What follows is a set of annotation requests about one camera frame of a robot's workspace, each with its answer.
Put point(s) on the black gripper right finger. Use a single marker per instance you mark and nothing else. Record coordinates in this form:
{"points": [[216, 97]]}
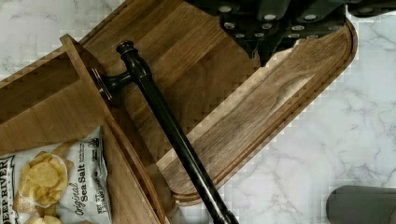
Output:
{"points": [[290, 20]]}

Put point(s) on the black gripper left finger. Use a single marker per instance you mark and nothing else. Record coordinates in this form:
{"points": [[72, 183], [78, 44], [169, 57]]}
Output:
{"points": [[237, 18]]}

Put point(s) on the wooden drawer with black handle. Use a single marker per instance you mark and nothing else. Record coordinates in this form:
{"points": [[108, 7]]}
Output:
{"points": [[65, 96]]}

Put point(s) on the wooden cutting board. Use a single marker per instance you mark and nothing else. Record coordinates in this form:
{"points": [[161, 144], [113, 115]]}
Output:
{"points": [[227, 104]]}

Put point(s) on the dark grey tumbler cup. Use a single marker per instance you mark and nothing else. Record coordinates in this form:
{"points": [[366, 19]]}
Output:
{"points": [[361, 205]]}

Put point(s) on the sea salt chips bag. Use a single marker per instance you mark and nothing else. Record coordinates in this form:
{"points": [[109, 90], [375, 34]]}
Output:
{"points": [[62, 183]]}

